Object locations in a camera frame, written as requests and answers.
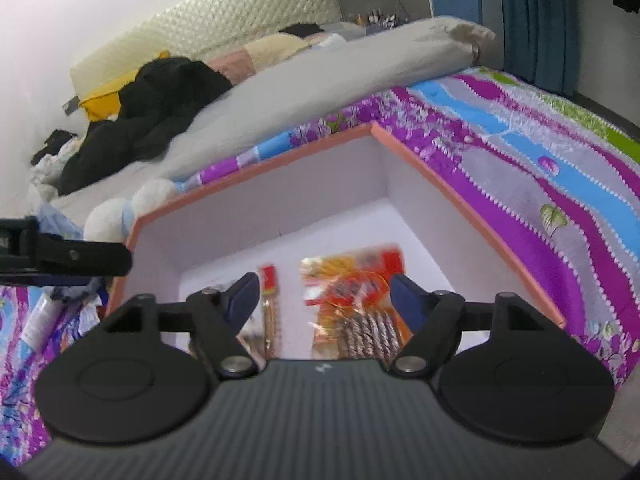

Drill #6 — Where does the black jacket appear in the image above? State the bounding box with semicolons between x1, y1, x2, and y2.
57;57;233;196

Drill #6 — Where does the pile of clothes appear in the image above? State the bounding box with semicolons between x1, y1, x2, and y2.
30;130;83;188

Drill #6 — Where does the yellow pillow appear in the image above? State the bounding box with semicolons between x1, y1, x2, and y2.
80;50;171;121

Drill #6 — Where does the grey duvet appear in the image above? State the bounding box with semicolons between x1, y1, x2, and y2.
50;16;496;221

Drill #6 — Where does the cream quilted headboard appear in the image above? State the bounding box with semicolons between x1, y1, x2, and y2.
70;0;336;96

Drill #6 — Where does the large red snack packet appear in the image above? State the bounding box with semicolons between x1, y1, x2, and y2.
300;244;403;286

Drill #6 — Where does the beige pillow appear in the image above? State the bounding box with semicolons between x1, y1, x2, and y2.
207;32;311;81

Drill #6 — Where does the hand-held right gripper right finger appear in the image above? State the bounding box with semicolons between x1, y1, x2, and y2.
390;272;548;378

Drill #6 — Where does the orange snack packet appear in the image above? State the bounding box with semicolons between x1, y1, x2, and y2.
302;272;403;361

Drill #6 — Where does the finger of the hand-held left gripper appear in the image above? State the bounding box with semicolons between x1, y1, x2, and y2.
37;232;132;278

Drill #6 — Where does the pink cardboard box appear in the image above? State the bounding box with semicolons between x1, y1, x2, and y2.
107;121;568;361

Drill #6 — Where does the thin red snack stick packet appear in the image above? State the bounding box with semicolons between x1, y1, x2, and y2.
259;262;282;361

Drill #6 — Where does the group of small bottles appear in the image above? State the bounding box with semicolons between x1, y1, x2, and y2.
357;7;401;28

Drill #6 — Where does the floral striped bedsheet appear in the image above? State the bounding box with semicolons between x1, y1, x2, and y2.
0;67;640;466

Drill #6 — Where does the blue curtain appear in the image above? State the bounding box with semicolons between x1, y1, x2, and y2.
497;0;596;98

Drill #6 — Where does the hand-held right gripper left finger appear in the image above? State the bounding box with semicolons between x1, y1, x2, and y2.
104;272;261;381

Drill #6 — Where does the white plush toy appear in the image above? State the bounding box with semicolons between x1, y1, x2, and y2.
82;177;178;243

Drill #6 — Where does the blue white plastic bag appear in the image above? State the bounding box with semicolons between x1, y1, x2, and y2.
37;202;108;311

